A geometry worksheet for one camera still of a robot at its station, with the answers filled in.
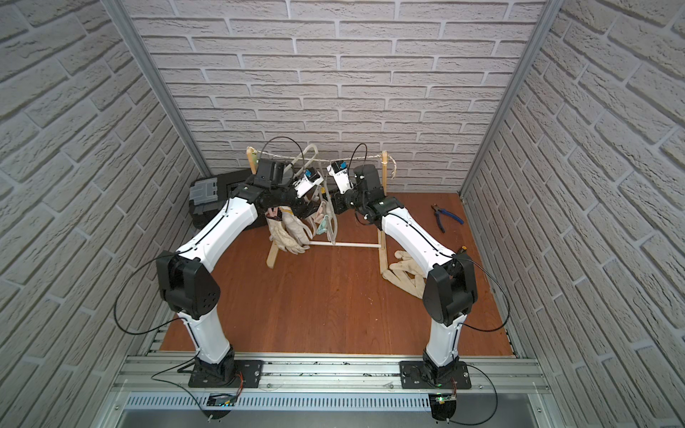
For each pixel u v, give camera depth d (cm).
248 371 74
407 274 93
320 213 79
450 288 47
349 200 71
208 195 95
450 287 47
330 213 79
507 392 74
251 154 67
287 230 86
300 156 81
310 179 71
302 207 75
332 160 70
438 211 111
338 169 71
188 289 47
